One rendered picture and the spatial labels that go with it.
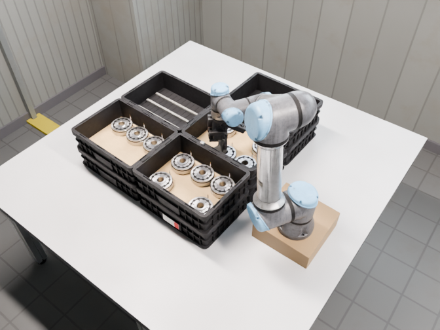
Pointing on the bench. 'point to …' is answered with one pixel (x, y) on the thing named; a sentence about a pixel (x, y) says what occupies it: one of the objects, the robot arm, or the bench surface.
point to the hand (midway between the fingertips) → (224, 148)
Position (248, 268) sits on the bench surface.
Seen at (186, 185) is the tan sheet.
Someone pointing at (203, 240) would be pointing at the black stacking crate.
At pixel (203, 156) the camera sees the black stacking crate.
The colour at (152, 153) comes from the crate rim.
